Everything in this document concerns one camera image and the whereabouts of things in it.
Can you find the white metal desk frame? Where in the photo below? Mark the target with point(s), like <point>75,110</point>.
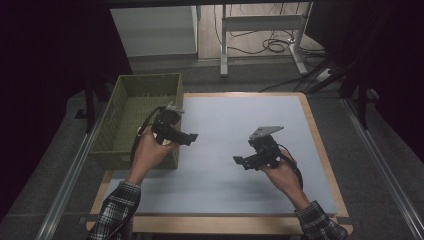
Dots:
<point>260,23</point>

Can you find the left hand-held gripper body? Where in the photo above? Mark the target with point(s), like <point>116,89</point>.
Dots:
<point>166,121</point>

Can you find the black table clamp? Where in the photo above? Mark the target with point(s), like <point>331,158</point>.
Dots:
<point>85,219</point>

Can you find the black metal stand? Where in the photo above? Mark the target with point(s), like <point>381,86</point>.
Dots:
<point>361,100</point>
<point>89,106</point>

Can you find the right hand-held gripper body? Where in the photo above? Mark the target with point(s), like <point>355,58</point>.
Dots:
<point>266,146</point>

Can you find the white power strip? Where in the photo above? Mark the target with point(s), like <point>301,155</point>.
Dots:
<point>323,75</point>

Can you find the white cabinet panel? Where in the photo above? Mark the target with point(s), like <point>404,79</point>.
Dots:
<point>153,31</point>

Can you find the person's right hand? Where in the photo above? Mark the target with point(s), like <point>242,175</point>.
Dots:
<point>286,176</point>

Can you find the green woven basket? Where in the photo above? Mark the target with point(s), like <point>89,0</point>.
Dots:
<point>133,106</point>

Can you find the person's left hand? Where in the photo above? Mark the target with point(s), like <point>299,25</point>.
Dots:
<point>146,156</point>

